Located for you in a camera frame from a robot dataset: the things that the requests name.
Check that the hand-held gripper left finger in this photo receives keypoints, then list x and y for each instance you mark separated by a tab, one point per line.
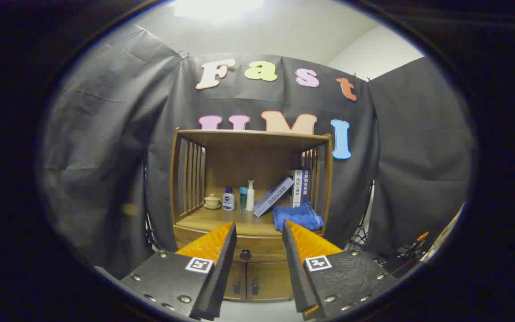
221	268

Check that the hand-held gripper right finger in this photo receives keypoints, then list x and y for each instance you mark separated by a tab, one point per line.
294	268

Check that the wooden drawer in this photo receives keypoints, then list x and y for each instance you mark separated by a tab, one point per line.
259	246

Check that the wooden cabinet door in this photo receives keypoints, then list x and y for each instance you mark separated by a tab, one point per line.
239	273
271	279

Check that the wooden countertop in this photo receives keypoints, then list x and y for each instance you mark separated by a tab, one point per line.
213	221

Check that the wooden cabinet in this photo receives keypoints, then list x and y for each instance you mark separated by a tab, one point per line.
248	156

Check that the blue towel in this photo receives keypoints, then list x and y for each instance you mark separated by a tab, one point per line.
297	217

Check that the beige lidded teacup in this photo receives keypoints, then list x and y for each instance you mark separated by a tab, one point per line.
212	201

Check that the white bottle blue cap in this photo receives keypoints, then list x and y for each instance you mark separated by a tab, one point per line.
228	200

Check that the clear blue bottle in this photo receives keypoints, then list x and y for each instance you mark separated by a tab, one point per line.
243	199

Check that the grey book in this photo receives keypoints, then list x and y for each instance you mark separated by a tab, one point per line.
273	197

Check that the white pump bottle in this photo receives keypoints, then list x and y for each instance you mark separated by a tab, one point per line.
250	197

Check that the black backdrop stand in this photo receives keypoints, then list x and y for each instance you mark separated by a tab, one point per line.
150	232

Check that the white book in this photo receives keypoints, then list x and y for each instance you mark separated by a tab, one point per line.
297	188

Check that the dark blue book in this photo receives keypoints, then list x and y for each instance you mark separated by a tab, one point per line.
306	185

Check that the black device orange tip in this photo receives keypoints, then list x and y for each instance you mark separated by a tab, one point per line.
420	238

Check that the beige panel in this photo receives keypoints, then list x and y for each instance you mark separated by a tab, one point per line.
443	235

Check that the black backdrop cloth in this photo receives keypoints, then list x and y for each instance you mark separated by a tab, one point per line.
105	156

